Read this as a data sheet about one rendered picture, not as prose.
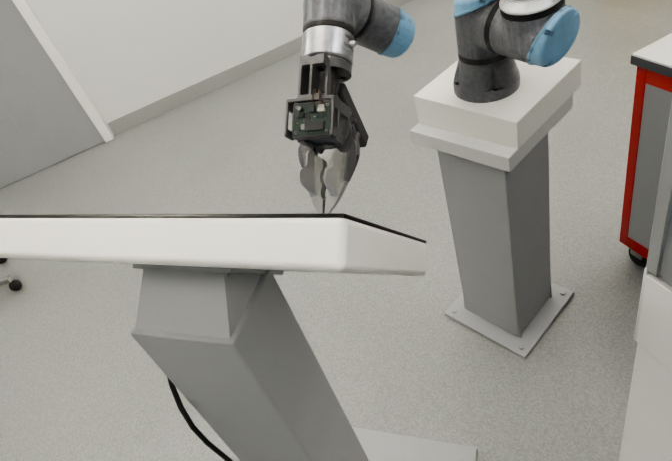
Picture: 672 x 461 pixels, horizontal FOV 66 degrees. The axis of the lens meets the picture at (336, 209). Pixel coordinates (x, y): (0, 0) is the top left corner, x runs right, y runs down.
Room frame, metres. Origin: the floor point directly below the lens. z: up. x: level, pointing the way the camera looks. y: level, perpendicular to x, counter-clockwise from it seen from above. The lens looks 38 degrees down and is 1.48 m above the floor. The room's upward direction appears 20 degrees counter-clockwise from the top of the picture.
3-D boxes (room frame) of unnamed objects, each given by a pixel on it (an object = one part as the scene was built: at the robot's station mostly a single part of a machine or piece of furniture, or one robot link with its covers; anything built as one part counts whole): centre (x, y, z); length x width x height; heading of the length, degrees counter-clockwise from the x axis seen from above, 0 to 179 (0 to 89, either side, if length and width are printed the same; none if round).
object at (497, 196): (1.06, -0.43, 0.38); 0.30 x 0.30 x 0.76; 32
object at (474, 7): (1.05, -0.44, 1.00); 0.13 x 0.12 x 0.14; 21
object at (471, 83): (1.06, -0.43, 0.88); 0.15 x 0.15 x 0.10
